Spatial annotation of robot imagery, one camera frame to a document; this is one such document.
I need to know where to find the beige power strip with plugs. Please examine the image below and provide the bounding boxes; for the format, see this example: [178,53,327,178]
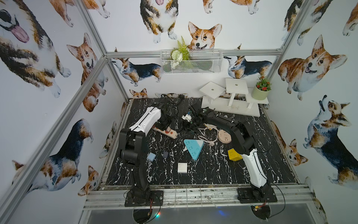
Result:
[153,127,178,139]

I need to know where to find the teal triangular power strip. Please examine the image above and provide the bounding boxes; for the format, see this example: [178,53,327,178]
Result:
[184,139,204,161]

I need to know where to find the dark grey small plug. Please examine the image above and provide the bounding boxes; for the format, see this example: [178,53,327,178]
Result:
[162,151,169,159]

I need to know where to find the light blue plug adapter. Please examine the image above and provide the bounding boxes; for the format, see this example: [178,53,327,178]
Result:
[147,153,156,162]

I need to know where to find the white square plug adapter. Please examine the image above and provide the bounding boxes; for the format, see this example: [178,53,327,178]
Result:
[177,162,188,174]

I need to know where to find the yellow cube socket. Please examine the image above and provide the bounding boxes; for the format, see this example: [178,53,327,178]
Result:
[227,148,243,161]

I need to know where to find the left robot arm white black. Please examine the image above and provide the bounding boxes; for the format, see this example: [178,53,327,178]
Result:
[118,98,178,200]

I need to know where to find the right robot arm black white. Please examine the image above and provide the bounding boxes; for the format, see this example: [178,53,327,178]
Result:
[181,103,270,197]

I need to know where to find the white wooden display stand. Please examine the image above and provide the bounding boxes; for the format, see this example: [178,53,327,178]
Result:
[199,78,269,117]

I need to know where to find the green fern white flower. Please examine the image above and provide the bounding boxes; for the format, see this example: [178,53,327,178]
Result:
[170,37,190,69]

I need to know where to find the green pot red flowers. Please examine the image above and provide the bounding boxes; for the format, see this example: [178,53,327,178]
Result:
[251,76,271,100]

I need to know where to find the black cable bundle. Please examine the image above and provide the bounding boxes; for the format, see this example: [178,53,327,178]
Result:
[156,93,186,113]

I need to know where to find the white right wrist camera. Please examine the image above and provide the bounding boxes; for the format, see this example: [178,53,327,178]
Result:
[182,113,193,123]

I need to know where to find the white wire wall basket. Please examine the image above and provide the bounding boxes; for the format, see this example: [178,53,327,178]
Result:
[160,49,223,74]

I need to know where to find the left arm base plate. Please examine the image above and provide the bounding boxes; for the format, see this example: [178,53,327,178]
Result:
[125,189,164,207]

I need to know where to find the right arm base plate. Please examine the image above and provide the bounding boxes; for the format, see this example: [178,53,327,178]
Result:
[237,188,278,203]

